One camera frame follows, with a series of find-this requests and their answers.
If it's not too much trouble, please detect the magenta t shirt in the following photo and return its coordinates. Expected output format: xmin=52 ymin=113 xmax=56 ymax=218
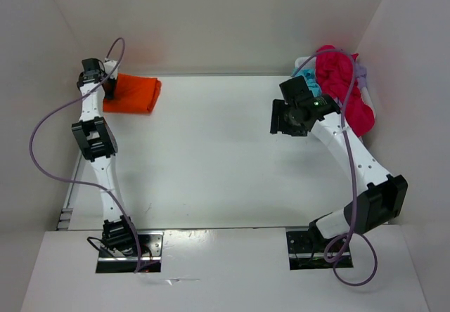
xmin=316 ymin=52 xmax=375 ymax=137

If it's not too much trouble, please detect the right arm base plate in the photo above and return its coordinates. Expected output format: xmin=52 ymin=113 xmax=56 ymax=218
xmin=285 ymin=228 xmax=353 ymax=271

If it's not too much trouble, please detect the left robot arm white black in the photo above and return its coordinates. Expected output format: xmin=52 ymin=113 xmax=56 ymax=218
xmin=71 ymin=58 xmax=140 ymax=256

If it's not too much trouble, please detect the white plastic basket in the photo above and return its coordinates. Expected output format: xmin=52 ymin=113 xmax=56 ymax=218
xmin=293 ymin=57 xmax=376 ymax=117

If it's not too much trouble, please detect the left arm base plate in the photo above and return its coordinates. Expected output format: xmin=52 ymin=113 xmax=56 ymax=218
xmin=88 ymin=230 xmax=164 ymax=274

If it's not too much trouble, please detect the lavender t shirt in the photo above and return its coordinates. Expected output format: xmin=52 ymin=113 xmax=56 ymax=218
xmin=330 ymin=62 xmax=370 ymax=105

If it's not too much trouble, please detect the orange t shirt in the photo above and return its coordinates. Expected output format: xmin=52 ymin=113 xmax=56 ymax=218
xmin=103 ymin=74 xmax=162 ymax=115

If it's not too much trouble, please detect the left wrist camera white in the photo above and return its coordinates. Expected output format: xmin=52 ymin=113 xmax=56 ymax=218
xmin=103 ymin=58 xmax=120 ymax=79

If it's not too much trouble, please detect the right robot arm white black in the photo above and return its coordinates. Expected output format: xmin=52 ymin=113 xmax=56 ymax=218
xmin=270 ymin=77 xmax=408 ymax=251

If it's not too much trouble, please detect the cyan t shirt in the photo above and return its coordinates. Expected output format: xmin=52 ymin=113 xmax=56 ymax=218
xmin=293 ymin=68 xmax=322 ymax=97

